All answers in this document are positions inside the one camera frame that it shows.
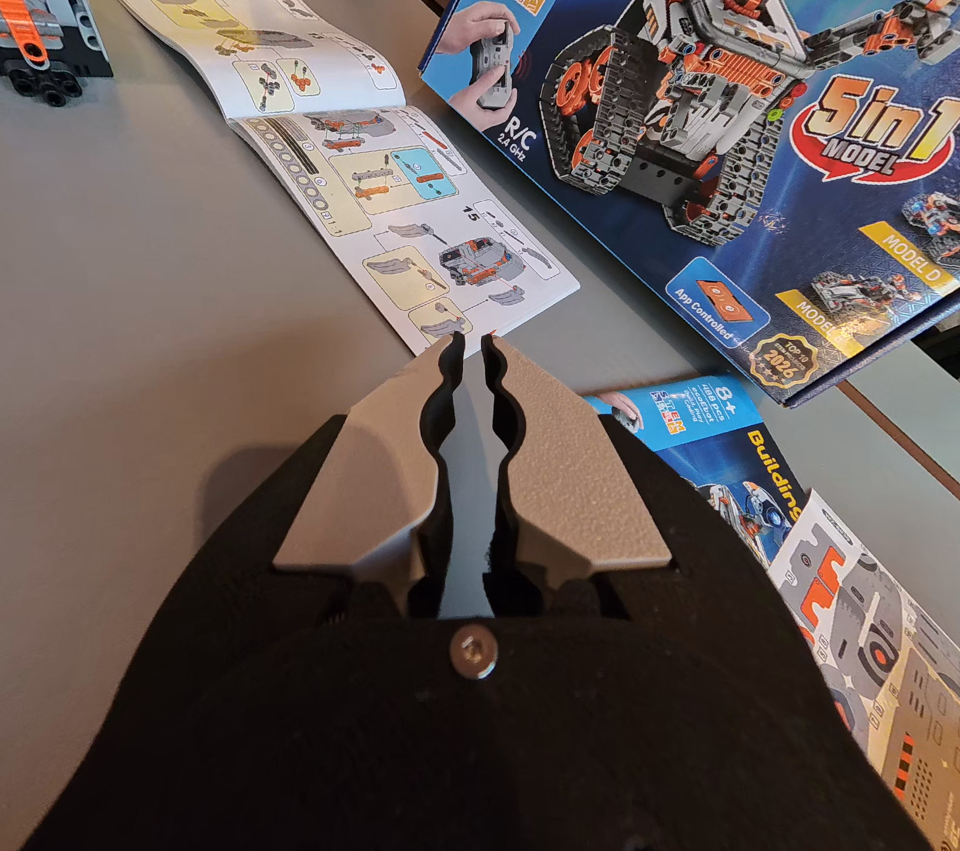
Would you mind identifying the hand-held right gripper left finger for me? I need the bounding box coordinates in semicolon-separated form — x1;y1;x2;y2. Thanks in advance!
273;333;465;616

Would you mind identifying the grey desk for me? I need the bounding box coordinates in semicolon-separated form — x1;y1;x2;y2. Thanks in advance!
0;0;960;851

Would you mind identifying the open instruction booklet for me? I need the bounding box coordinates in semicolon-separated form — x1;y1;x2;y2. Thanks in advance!
84;0;581;359

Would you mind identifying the blue robot kit box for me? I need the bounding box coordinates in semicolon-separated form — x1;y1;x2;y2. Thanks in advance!
418;0;960;408

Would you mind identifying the blue closed booklet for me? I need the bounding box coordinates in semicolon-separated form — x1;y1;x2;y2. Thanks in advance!
583;374;816;572

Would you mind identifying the sticker sheet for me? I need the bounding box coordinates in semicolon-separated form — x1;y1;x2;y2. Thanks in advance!
768;488;960;846

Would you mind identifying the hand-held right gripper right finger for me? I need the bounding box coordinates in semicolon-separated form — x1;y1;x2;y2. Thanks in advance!
481;335;671;593

